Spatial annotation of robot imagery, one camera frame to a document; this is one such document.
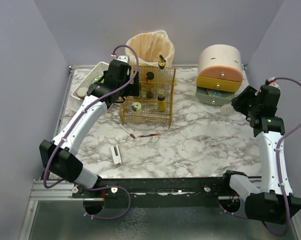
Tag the white red marker pen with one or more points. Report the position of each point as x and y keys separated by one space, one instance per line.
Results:
x=127 y=131

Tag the bin with plastic bag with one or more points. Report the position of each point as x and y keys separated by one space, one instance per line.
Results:
x=150 y=45

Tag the gold spice jar black cap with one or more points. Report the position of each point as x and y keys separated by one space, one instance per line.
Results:
x=150 y=85

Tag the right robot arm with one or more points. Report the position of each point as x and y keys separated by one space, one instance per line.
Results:
x=274 y=201

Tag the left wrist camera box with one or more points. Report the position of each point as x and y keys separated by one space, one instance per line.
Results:
x=123 y=58

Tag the clear shaker green lid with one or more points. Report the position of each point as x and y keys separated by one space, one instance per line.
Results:
x=136 y=107

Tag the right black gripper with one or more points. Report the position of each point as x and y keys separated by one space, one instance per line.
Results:
x=242 y=100

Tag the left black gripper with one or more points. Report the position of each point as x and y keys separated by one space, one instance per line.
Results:
x=131 y=85

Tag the white rectangular case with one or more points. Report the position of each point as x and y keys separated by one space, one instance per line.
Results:
x=116 y=156

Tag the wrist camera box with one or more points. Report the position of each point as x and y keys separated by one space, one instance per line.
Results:
x=272 y=82
x=123 y=58

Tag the clear glass oil bottle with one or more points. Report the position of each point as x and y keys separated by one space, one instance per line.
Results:
x=162 y=76

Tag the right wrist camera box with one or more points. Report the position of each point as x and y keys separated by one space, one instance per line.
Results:
x=272 y=82

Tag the gold wire rack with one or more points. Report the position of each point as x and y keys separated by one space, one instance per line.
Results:
x=154 y=104

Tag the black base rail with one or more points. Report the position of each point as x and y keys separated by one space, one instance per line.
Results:
x=119 y=193

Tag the white plastic basket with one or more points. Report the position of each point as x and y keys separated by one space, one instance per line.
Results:
x=96 y=70

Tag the steel cream cup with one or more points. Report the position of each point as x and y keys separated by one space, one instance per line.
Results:
x=82 y=92

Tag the light blue flower plate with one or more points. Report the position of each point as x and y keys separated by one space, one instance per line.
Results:
x=91 y=82

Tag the white bottle black lid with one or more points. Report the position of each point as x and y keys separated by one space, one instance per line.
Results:
x=227 y=110

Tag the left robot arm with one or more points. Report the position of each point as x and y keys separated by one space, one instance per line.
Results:
x=59 y=155

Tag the round drawer organizer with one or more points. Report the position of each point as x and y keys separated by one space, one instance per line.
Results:
x=219 y=74

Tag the red sauce bottle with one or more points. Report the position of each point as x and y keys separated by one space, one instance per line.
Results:
x=140 y=91

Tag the red filled tube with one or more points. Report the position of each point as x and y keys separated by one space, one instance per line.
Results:
x=149 y=135

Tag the green fried egg plate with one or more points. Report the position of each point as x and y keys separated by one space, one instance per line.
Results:
x=99 y=78

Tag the small yellow label bottle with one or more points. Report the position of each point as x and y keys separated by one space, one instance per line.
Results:
x=161 y=100

